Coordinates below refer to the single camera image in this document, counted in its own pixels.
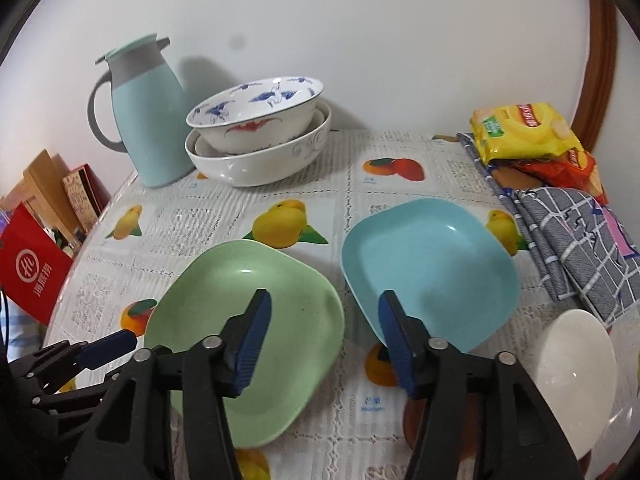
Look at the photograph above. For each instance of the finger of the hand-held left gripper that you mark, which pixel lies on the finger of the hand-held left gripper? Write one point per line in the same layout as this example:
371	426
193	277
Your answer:
60	405
107	347

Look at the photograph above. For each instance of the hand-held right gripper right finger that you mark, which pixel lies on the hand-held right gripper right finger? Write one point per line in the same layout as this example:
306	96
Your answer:
395	350

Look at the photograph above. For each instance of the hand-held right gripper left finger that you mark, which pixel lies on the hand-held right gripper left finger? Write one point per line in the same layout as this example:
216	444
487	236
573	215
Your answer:
252	345

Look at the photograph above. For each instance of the green square plate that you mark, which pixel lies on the green square plate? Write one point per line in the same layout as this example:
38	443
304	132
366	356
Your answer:
210	280

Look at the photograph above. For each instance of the blue square plate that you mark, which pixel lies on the blue square plate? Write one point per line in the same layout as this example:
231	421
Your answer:
430	260

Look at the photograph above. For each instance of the white ceramic bowl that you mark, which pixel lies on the white ceramic bowl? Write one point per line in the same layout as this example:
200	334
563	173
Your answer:
205	146
575	375

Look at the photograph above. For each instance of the red paper bag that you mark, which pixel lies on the red paper bag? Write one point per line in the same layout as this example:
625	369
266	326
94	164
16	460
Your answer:
30	265

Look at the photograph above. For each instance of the red patterned box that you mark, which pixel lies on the red patterned box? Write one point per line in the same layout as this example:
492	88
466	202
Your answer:
82	195

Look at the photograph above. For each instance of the fruit print tablecloth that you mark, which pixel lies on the fruit print tablecloth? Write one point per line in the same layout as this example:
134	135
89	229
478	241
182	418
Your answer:
350	190

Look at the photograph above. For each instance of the white bowl with grey pattern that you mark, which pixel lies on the white bowl with grey pattern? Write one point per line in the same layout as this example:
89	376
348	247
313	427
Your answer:
260	167

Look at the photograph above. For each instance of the grey checkered cloth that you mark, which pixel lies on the grey checkered cloth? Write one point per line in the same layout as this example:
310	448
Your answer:
565	240

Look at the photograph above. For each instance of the blue crane pattern bowl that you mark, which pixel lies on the blue crane pattern bowl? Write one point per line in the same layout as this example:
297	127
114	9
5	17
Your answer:
260	120

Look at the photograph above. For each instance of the teal thermos jug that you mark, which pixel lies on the teal thermos jug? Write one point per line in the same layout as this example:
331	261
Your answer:
145	120

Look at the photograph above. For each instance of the yellow chip bag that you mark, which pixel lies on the yellow chip bag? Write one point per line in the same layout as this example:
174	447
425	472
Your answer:
525	135

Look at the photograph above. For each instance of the red chip bag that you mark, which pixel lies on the red chip bag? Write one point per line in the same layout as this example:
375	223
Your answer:
575	170

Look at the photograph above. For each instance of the wooden door frame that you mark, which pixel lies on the wooden door frame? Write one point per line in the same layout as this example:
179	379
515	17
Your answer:
597	60

